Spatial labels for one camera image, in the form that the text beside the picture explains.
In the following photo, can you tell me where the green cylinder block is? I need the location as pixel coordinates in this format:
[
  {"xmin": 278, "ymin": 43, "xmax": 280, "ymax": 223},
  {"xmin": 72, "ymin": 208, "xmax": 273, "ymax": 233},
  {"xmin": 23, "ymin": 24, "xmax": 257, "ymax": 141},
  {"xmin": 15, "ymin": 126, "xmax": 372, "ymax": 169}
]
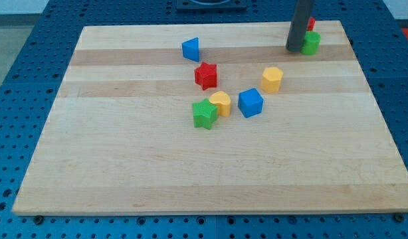
[{"xmin": 300, "ymin": 31, "xmax": 321, "ymax": 55}]

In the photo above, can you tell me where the yellow hexagon block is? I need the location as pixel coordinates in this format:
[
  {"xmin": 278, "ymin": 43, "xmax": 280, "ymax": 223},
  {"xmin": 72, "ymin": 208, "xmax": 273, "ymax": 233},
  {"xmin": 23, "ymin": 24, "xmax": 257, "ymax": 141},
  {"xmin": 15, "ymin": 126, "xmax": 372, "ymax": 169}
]
[{"xmin": 261, "ymin": 67, "xmax": 284, "ymax": 93}]

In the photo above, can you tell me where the yellow heart block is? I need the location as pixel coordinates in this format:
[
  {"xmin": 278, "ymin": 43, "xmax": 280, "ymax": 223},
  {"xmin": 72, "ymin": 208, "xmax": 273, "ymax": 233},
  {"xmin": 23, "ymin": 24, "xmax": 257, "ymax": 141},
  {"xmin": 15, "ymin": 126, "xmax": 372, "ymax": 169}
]
[{"xmin": 209, "ymin": 91, "xmax": 231, "ymax": 117}]

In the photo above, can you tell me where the red block behind rod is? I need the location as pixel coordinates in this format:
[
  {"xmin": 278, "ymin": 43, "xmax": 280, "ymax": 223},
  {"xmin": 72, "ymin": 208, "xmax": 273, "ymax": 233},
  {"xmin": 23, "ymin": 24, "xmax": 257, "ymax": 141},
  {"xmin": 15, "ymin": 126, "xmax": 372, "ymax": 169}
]
[{"xmin": 306, "ymin": 17, "xmax": 316, "ymax": 31}]

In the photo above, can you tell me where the green star block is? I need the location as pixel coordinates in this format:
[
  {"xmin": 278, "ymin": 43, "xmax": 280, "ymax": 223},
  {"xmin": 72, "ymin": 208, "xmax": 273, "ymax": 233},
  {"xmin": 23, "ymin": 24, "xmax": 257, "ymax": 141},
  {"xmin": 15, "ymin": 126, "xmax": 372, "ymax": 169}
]
[{"xmin": 192, "ymin": 98, "xmax": 218, "ymax": 129}]

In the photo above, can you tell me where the red star block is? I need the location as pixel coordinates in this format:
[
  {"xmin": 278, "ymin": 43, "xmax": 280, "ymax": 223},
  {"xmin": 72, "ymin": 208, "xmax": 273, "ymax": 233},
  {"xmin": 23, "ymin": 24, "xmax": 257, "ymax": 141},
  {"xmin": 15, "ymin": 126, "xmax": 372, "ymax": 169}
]
[{"xmin": 194, "ymin": 62, "xmax": 217, "ymax": 90}]

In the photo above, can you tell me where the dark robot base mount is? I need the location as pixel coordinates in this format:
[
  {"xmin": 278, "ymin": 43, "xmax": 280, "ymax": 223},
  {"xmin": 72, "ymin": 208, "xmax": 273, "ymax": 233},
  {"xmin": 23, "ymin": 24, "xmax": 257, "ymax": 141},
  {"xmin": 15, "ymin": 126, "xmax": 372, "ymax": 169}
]
[{"xmin": 175, "ymin": 0, "xmax": 247, "ymax": 11}]

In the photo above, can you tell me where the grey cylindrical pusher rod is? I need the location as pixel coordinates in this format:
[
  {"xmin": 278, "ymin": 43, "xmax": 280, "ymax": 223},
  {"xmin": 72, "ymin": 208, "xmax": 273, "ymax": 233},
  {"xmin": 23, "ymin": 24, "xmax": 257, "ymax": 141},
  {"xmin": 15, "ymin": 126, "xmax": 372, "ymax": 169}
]
[{"xmin": 286, "ymin": 0, "xmax": 315, "ymax": 53}]

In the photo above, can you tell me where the blue triangle block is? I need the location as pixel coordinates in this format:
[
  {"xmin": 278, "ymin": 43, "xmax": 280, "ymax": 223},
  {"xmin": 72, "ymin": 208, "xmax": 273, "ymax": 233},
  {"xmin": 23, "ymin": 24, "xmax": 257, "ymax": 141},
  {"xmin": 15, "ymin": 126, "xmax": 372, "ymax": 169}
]
[{"xmin": 181, "ymin": 37, "xmax": 200, "ymax": 62}]

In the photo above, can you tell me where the blue cube block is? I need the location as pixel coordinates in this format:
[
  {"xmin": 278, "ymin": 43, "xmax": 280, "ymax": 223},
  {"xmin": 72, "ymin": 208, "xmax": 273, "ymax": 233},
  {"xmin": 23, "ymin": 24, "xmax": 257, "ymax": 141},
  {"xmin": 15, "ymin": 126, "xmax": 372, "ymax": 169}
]
[{"xmin": 238, "ymin": 88, "xmax": 264, "ymax": 118}]

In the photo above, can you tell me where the wooden board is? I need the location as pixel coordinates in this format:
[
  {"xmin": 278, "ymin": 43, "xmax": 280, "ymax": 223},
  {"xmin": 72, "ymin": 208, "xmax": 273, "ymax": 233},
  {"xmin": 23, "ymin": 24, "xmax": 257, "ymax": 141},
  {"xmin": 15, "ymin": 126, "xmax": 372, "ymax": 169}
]
[{"xmin": 13, "ymin": 21, "xmax": 408, "ymax": 216}]

